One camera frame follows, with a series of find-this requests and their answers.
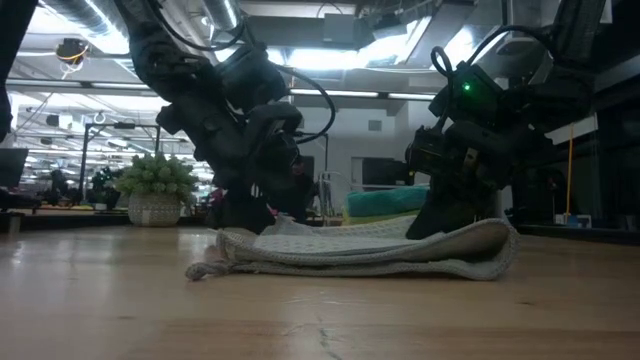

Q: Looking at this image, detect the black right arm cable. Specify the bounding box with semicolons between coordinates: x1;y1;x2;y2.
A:
430;24;554;131

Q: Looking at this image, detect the blue and white box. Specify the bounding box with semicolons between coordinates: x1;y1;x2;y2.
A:
554;213;594;230

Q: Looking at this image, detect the potted artificial green plant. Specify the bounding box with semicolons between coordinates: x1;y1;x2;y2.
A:
114;152;201;227

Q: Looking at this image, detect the yellow cable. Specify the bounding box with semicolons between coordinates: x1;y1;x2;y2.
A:
566;124;575;217

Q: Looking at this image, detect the long ceiling light bar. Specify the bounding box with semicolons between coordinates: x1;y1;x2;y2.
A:
289;88;439;102
4;78;161;97

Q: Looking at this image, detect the ceiling light panel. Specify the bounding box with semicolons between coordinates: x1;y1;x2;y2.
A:
267;47;361;71

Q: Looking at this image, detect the black cabinet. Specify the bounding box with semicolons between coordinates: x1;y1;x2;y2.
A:
360;157;416;187

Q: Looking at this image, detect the grey microfiber towel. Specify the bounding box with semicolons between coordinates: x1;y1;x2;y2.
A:
185;214;520;282

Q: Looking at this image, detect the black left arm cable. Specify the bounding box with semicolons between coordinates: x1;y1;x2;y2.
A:
144;0;337;146

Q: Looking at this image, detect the clear plastic bin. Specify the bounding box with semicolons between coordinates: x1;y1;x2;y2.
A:
318;171;431;227

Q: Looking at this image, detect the lime green microfiber towel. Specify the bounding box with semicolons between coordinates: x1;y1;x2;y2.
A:
342;208;422;227

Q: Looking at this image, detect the ceiling cable reel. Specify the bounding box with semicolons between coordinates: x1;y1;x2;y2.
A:
54;37;91;66

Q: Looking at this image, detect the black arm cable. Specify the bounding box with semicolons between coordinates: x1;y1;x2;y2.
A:
430;24;554;131
144;0;337;146

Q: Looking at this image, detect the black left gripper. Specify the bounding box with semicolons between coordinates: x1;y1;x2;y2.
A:
155;44;317;236

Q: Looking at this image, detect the dark background screen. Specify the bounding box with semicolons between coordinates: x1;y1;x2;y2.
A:
0;148;30;189

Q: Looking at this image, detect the teal microfiber towel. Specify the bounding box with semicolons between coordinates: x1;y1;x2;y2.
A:
346;186;431;219

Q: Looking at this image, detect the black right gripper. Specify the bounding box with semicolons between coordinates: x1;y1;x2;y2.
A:
404;60;551;241

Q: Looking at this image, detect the black background rig frame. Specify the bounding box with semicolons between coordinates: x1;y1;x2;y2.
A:
78;122;162;201

